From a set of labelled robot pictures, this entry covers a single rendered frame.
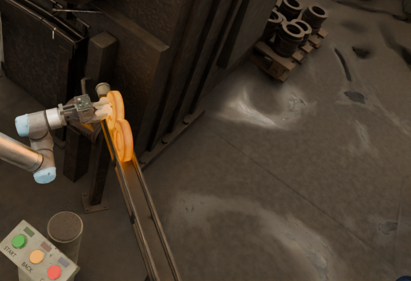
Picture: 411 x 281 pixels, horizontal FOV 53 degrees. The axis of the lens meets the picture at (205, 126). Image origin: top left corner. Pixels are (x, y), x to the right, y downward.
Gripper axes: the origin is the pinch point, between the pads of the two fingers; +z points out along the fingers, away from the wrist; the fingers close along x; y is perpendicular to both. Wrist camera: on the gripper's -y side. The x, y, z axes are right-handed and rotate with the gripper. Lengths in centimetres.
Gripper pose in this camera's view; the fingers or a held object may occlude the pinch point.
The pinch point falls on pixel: (115, 107)
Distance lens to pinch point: 163.5
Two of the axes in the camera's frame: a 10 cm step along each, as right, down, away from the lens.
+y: 0.6, -5.9, -8.1
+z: 9.4, -2.5, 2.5
